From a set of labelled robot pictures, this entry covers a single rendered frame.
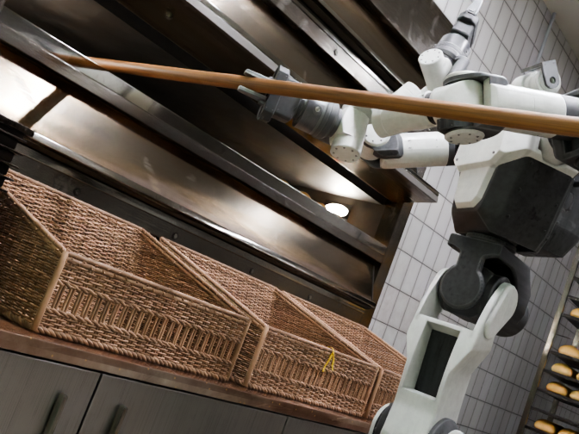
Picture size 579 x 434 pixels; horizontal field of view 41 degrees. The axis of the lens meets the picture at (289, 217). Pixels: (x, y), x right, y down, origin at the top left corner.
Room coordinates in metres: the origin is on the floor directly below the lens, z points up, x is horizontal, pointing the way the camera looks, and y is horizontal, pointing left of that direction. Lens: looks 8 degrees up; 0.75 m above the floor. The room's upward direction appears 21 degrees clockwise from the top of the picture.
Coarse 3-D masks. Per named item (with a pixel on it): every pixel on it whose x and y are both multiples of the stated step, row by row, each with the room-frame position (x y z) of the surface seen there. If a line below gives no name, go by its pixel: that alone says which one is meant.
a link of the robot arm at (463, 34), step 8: (464, 16) 2.00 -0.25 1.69; (472, 16) 1.99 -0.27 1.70; (456, 24) 2.01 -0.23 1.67; (464, 24) 2.01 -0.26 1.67; (472, 24) 2.00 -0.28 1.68; (456, 32) 2.01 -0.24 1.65; (464, 32) 1.99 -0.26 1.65; (472, 32) 2.02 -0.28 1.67; (440, 40) 2.01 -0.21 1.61; (448, 40) 1.98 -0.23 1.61; (456, 40) 1.98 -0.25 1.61; (464, 40) 1.99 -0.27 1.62; (472, 40) 2.06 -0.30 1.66; (464, 48) 1.99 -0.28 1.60
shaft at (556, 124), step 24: (120, 72) 1.88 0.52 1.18; (144, 72) 1.80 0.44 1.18; (168, 72) 1.74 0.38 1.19; (192, 72) 1.69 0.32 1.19; (216, 72) 1.65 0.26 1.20; (312, 96) 1.46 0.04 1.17; (336, 96) 1.42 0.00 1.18; (360, 96) 1.38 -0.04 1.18; (384, 96) 1.35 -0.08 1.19; (408, 96) 1.32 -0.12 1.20; (456, 120) 1.26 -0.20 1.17; (480, 120) 1.22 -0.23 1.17; (504, 120) 1.19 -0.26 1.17; (528, 120) 1.16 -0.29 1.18; (552, 120) 1.14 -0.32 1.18; (576, 120) 1.12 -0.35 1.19
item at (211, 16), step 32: (128, 0) 1.90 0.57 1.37; (160, 0) 1.86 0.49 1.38; (192, 0) 1.85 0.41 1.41; (160, 32) 2.04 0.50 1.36; (192, 32) 1.99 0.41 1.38; (224, 32) 1.95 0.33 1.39; (224, 64) 2.14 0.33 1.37; (256, 64) 2.10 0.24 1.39; (384, 192) 2.97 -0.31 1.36; (416, 192) 2.88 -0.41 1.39
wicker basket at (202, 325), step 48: (0, 192) 1.55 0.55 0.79; (48, 192) 1.85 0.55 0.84; (0, 240) 1.52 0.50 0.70; (48, 240) 1.42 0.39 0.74; (96, 240) 1.97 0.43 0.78; (144, 240) 2.08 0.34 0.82; (0, 288) 1.48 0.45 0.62; (48, 288) 1.39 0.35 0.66; (96, 288) 1.46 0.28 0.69; (144, 288) 1.54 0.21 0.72; (192, 288) 1.93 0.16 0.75; (96, 336) 1.49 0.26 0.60; (144, 336) 1.58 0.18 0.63; (192, 336) 1.68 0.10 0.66; (240, 336) 1.80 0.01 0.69
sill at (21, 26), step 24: (24, 24) 1.72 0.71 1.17; (48, 48) 1.78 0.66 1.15; (96, 72) 1.89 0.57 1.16; (144, 96) 2.01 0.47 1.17; (168, 120) 2.09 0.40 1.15; (216, 144) 2.24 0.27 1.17; (240, 168) 2.34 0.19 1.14; (288, 192) 2.53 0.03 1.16; (336, 216) 2.75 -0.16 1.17; (360, 240) 2.90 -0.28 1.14
